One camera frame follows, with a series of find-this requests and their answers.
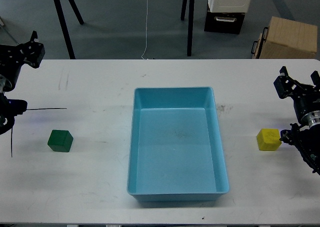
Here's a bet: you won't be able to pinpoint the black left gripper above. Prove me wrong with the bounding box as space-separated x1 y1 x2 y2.
0 30 45 92

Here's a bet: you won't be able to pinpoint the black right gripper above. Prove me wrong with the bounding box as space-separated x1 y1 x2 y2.
273 66 320 120

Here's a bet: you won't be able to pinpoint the yellow wooden cube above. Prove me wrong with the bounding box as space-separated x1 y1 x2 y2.
256 128 282 151

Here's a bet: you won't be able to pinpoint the green wooden cube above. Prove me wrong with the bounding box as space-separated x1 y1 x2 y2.
47 129 74 153

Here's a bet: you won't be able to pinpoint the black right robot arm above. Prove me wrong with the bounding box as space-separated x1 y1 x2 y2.
273 66 320 174

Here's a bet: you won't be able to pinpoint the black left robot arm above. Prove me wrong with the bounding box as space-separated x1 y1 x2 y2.
0 30 45 134

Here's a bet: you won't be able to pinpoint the black left table legs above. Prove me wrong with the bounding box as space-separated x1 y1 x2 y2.
49 0 85 60

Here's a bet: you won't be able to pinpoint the black table legs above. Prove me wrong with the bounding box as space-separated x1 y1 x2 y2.
180 0 195 57
49 0 85 60

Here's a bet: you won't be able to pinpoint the black right table legs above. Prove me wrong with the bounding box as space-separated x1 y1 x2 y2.
180 0 195 57

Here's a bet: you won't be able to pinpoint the light blue plastic bin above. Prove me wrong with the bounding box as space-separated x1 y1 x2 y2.
127 87 230 202

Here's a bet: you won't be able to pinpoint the white hanging cord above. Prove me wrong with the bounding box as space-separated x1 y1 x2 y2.
141 0 156 61

